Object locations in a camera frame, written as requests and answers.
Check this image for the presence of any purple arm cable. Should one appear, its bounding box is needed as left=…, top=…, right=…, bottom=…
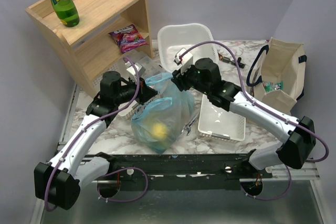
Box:
left=178, top=40, right=330, bottom=201
left=43, top=56, right=150, bottom=212

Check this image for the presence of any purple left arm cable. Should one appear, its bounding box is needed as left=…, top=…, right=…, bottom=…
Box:
left=43, top=56, right=150, bottom=212

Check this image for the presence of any small black tool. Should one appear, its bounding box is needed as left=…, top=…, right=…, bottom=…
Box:
left=218, top=54, right=245, bottom=69

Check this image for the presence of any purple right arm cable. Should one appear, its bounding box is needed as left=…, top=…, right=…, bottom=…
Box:
left=178, top=40, right=330, bottom=201

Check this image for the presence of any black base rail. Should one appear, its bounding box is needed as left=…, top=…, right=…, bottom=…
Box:
left=96, top=152, right=272, bottom=191

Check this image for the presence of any green snack packet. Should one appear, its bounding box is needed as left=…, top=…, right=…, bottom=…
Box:
left=263, top=81, right=283, bottom=93

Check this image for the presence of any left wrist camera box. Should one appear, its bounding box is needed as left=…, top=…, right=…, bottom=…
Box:
left=124, top=59, right=146, bottom=79

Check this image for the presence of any large white plastic tub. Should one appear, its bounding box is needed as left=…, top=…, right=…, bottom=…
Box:
left=157, top=23, right=213, bottom=72

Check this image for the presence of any silver combination wrench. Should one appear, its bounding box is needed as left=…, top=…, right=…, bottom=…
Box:
left=181, top=113, right=199, bottom=135

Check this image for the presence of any clear plastic organizer box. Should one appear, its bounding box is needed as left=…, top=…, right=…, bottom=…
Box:
left=125, top=51, right=164, bottom=80

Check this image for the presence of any green glass bottle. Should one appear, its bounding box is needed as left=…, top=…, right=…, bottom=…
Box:
left=50, top=0, right=80, bottom=27

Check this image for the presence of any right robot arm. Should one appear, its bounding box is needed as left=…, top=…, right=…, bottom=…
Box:
left=172, top=58, right=316, bottom=172

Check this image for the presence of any pink candy bag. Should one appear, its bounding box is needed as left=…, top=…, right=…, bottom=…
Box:
left=109, top=24, right=148, bottom=54

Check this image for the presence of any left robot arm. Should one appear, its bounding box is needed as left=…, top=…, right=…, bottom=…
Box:
left=34, top=71, right=158, bottom=211

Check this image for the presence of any light blue plastic grocery bag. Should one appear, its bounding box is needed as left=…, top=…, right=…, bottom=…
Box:
left=131, top=72, right=195, bottom=154

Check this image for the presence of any yellow lemon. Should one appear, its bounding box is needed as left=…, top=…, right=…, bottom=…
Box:
left=151, top=123, right=169, bottom=141

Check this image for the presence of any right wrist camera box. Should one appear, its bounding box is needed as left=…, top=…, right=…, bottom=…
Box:
left=174, top=48, right=193, bottom=73

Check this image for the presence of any wooden shelf unit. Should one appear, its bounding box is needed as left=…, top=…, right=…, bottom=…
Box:
left=26, top=0, right=153, bottom=97

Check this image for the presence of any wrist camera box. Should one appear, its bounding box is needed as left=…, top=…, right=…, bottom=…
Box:
left=174, top=48, right=193, bottom=73
left=124, top=59, right=146, bottom=79

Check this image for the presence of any floral canvas tote bag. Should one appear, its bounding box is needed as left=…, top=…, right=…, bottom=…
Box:
left=246, top=38, right=307, bottom=114

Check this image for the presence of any white perforated plastic basket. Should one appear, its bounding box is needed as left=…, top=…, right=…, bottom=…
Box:
left=198, top=95, right=246, bottom=143

